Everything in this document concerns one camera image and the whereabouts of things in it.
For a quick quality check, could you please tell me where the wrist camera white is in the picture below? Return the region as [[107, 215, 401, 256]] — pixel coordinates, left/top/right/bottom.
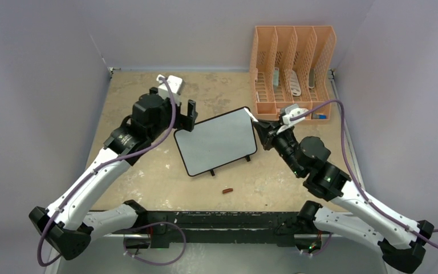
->
[[277, 104, 309, 133], [156, 74, 184, 103]]

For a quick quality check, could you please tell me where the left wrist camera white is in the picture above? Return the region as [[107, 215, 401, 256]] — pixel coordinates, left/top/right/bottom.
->
[[156, 74, 184, 103]]

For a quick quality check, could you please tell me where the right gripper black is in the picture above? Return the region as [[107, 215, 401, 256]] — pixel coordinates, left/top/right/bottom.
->
[[253, 120, 304, 177]]

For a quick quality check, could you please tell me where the small black-framed whiteboard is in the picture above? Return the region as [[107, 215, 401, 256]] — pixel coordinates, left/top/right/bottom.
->
[[173, 106, 258, 177]]

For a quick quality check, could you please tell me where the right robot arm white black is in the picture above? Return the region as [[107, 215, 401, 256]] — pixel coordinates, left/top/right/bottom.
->
[[252, 120, 434, 273]]

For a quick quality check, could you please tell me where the aluminium frame rail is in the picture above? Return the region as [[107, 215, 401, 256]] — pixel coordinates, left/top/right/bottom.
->
[[45, 211, 398, 274]]

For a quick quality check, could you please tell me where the red-brown marker cap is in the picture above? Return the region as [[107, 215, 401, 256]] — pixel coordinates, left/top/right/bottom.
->
[[222, 188, 233, 194]]

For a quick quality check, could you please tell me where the white perforated tool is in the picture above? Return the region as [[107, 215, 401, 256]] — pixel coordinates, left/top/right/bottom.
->
[[289, 70, 302, 96]]

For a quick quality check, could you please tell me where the dark grey flat tool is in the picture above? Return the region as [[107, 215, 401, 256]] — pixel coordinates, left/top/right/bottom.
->
[[308, 68, 315, 90]]

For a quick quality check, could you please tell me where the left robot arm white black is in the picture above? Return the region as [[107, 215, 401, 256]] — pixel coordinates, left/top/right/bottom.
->
[[29, 87, 198, 260]]

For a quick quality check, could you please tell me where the white marker rainbow stripe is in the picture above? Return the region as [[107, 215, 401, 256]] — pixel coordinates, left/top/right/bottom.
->
[[244, 107, 258, 122]]

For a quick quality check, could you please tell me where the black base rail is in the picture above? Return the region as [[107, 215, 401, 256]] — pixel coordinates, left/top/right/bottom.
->
[[110, 210, 331, 249]]

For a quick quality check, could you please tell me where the blue small item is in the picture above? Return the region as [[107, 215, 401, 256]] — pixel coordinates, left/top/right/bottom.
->
[[312, 114, 327, 120]]

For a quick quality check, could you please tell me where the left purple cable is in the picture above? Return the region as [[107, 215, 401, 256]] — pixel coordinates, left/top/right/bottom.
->
[[36, 75, 187, 267]]

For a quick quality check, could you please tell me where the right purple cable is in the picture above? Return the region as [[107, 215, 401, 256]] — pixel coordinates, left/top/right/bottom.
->
[[290, 99, 438, 259]]

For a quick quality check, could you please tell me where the purple cable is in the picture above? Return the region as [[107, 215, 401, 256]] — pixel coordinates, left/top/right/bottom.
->
[[290, 99, 438, 259], [36, 75, 187, 267]]

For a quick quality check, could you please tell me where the peach plastic file organizer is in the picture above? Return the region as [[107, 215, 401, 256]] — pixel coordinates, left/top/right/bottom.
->
[[249, 26, 336, 124]]

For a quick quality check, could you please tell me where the grey eraser in organizer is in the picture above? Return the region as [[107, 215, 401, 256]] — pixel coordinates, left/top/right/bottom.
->
[[272, 67, 279, 88]]

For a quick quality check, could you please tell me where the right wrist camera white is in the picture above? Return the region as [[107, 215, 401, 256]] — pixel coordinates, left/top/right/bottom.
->
[[277, 104, 309, 133]]

